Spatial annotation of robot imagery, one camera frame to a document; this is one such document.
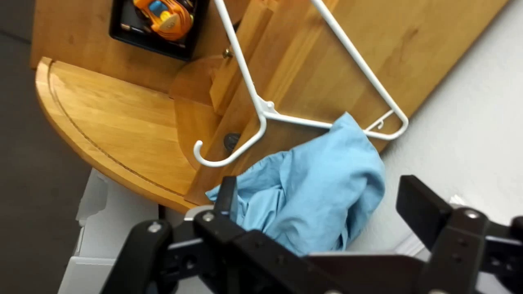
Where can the white cardboard box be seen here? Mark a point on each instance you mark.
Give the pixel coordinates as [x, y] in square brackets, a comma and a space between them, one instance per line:
[100, 234]

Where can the white plastic clothes hanger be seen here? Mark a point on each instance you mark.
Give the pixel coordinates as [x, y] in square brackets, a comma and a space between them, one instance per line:
[260, 107]

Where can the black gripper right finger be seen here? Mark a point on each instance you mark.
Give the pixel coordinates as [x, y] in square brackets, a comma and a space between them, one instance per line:
[462, 246]

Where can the black square tray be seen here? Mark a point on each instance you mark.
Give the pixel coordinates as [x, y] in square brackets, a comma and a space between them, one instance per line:
[122, 30]

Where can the small black knob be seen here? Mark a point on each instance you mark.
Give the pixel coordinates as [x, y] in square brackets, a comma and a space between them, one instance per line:
[230, 141]

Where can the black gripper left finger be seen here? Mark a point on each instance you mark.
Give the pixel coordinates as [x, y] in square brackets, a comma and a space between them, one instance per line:
[229, 255]

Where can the small brass knob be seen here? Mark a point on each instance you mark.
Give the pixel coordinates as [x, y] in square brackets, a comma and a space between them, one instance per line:
[225, 53]

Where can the orange toy car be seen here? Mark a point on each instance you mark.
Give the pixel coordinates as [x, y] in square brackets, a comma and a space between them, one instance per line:
[163, 19]

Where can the semicircular wooden shelf board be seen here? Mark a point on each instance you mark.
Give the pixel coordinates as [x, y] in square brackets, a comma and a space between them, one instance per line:
[119, 125]

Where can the light blue cloth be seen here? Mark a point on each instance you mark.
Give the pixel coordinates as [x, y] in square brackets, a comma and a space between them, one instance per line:
[315, 190]

